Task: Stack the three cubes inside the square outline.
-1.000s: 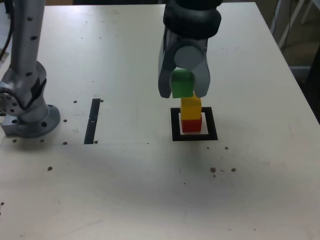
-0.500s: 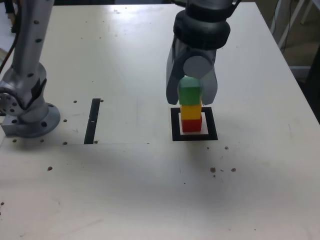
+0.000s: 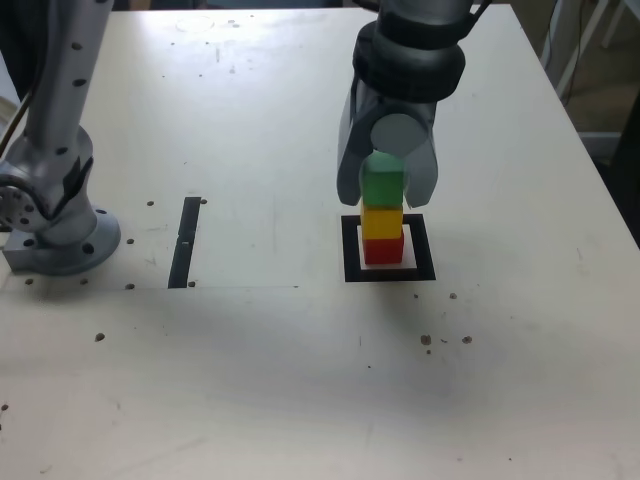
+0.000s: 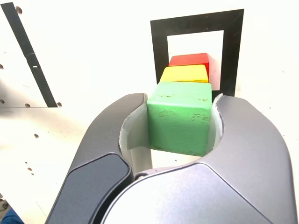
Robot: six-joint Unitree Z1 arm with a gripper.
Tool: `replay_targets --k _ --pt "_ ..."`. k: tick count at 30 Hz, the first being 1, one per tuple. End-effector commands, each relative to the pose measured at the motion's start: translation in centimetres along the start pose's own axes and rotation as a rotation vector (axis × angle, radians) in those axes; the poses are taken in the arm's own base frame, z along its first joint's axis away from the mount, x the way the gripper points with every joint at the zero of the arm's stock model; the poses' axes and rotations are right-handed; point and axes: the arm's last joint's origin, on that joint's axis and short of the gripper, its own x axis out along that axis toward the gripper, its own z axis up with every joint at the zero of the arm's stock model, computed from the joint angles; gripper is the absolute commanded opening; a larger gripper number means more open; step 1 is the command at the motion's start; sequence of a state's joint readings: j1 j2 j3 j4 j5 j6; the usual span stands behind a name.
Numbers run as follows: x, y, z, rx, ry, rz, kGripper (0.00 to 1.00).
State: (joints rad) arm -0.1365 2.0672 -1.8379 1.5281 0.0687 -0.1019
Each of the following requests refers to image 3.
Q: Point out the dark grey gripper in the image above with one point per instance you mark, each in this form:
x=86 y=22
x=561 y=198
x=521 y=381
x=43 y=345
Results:
x=395 y=106

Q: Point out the green cube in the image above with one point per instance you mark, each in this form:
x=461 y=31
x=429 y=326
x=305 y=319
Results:
x=382 y=185

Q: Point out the yellow cube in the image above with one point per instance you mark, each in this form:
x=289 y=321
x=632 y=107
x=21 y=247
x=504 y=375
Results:
x=382 y=222

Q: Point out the red cube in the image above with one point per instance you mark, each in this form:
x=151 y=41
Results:
x=382 y=250

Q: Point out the black tape square outline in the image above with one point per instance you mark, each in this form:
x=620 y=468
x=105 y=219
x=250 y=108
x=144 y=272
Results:
x=349 y=250

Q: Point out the black tape strip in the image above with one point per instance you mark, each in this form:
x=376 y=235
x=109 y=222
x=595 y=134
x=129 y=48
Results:
x=190 y=215

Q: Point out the black furniture piece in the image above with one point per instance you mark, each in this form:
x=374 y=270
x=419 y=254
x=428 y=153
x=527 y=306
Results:
x=627 y=160

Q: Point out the white chair frame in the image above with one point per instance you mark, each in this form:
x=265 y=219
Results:
x=575 y=50

